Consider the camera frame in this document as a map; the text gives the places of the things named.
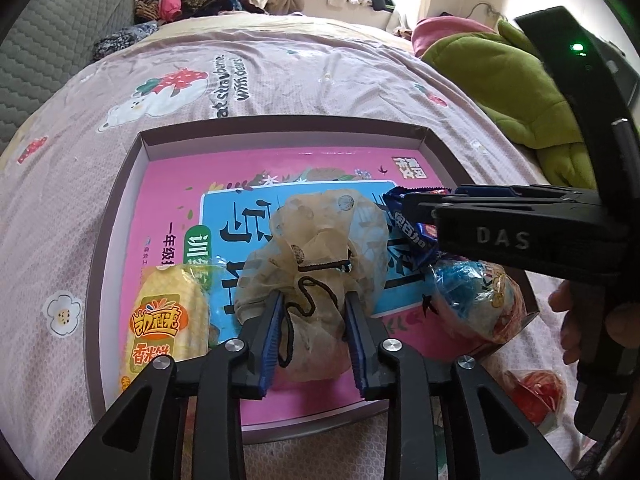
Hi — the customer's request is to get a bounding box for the blue oreo cookie pack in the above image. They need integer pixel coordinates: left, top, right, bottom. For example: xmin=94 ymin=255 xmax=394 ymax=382
xmin=383 ymin=186 xmax=451 ymax=266

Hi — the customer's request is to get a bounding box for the red blue toy egg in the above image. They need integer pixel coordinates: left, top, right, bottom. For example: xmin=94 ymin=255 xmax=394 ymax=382
xmin=430 ymin=259 xmax=526 ymax=344

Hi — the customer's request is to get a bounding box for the yellow wafer snack pack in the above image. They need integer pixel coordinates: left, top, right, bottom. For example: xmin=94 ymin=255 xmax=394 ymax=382
xmin=118 ymin=262 xmax=219 ymax=391

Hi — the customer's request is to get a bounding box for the beige mesh drawstring pouch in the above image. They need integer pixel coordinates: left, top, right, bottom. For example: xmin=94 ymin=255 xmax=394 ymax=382
xmin=234 ymin=188 xmax=388 ymax=382

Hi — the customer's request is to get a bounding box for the person's right hand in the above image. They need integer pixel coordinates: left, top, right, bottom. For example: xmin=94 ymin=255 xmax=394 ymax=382
xmin=548 ymin=281 xmax=639 ymax=365

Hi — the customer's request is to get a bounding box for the green fleece blanket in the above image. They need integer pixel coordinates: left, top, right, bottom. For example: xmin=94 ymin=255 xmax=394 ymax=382
xmin=420 ymin=18 xmax=597 ymax=190

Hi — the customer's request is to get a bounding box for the dark shallow box tray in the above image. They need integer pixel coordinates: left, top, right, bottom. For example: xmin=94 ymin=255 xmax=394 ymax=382
xmin=86 ymin=116 xmax=538 ymax=442

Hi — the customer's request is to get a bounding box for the pink pillow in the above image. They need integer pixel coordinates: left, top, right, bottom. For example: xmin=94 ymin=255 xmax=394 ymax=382
xmin=411 ymin=15 xmax=494 ymax=58

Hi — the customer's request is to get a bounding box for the lilac strawberry bedsheet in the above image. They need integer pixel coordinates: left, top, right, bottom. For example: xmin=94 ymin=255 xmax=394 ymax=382
xmin=1 ymin=15 xmax=544 ymax=479

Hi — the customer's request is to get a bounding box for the dark patterned cloth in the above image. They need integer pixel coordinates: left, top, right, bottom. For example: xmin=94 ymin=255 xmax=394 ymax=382
xmin=92 ymin=21 xmax=160 ymax=62

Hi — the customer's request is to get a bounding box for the grey quilted headboard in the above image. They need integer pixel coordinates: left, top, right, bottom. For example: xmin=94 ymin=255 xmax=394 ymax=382
xmin=1 ymin=0 xmax=134 ymax=148

